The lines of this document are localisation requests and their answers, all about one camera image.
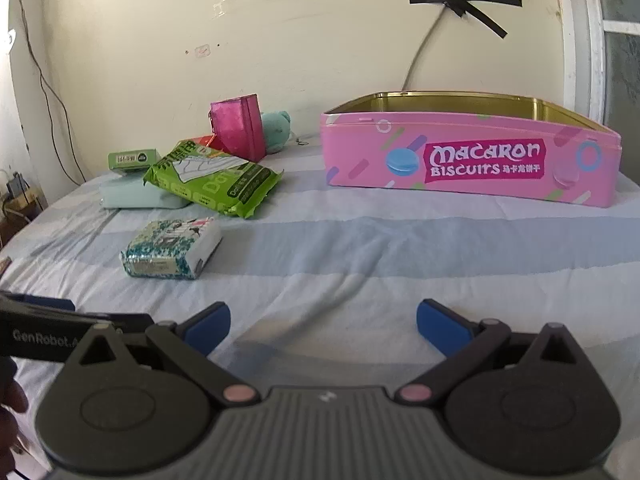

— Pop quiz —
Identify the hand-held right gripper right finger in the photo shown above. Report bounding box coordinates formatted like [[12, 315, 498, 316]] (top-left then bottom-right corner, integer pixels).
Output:
[[395, 298, 593, 406]]

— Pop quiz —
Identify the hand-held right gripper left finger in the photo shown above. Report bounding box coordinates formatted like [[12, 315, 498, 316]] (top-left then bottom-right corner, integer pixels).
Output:
[[62, 301, 262, 406]]

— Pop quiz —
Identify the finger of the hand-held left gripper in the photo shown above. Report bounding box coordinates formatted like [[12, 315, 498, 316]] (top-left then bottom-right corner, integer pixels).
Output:
[[92, 312, 155, 342], [0, 291, 77, 316]]

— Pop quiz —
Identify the teal patterned tissue packet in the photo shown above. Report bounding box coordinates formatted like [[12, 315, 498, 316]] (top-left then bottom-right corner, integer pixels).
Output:
[[119, 216, 222, 281]]

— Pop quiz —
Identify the mint green tissue packet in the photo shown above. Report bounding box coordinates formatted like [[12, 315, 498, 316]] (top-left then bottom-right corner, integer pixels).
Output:
[[98, 172, 193, 211]]

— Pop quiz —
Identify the green wet wipe packet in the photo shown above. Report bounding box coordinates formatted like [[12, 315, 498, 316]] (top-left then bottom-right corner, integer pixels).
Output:
[[143, 138, 284, 220]]

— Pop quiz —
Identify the small green box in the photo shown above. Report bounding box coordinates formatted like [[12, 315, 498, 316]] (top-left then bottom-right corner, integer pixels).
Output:
[[107, 146, 159, 177]]

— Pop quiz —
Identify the pink biscuit tin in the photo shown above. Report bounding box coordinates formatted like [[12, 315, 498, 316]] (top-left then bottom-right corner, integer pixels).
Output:
[[320, 91, 622, 208]]

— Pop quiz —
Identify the magenta shiny pouch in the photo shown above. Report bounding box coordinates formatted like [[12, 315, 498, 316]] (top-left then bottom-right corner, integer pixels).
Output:
[[207, 94, 266, 162]]

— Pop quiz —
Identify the teal plush bear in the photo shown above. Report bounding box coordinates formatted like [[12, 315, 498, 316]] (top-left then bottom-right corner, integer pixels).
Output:
[[260, 110, 293, 155]]

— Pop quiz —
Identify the wooden stool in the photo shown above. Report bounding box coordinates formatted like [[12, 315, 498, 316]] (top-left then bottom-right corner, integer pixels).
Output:
[[1, 187, 49, 223]]

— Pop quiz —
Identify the small dark blue box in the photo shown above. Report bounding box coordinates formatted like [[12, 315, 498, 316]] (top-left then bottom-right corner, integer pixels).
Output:
[[6, 171, 30, 201]]

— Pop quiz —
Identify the striped blue bed sheet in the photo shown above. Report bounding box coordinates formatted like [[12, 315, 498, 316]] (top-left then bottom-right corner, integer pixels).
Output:
[[0, 152, 640, 411]]

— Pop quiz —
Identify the black tape cross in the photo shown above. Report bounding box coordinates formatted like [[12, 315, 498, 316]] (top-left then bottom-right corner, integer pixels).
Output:
[[409, 0, 523, 39]]

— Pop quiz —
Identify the thin dark wall wire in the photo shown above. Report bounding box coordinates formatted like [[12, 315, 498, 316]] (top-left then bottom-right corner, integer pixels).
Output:
[[10, 0, 87, 186]]

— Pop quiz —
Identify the grey wall cable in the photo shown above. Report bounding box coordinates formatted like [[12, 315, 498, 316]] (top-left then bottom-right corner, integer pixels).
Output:
[[400, 5, 451, 93]]

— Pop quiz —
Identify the white window frame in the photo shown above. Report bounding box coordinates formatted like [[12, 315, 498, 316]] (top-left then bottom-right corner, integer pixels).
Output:
[[552, 0, 640, 128]]

